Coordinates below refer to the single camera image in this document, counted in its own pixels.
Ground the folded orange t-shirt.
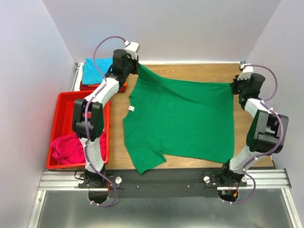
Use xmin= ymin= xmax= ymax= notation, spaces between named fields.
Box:
xmin=88 ymin=82 xmax=128 ymax=87

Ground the crumpled magenta t-shirt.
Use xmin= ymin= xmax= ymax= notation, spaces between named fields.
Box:
xmin=50 ymin=132 xmax=107 ymax=165

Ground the folded dark red t-shirt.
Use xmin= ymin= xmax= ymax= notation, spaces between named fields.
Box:
xmin=80 ymin=82 xmax=126 ymax=93

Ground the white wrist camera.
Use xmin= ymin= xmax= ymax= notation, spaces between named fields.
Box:
xmin=237 ymin=64 xmax=254 ymax=81
xmin=124 ymin=40 xmax=140 ymax=60

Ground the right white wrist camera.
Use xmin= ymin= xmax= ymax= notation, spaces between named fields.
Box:
xmin=237 ymin=64 xmax=254 ymax=81

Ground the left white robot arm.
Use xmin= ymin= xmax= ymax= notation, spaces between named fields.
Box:
xmin=72 ymin=48 xmax=139 ymax=188

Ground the green t-shirt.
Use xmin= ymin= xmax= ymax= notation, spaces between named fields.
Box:
xmin=123 ymin=66 xmax=235 ymax=174

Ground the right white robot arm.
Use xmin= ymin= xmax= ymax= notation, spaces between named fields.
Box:
xmin=218 ymin=73 xmax=289 ymax=186

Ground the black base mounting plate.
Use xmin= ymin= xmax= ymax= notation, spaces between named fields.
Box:
xmin=74 ymin=168 xmax=247 ymax=199

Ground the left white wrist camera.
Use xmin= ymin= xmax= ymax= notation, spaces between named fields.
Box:
xmin=124 ymin=40 xmax=140 ymax=60

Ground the red plastic bin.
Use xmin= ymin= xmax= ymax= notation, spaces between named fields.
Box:
xmin=46 ymin=90 xmax=111 ymax=170

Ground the folded blue t-shirt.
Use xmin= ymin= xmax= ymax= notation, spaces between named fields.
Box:
xmin=82 ymin=57 xmax=113 ymax=85

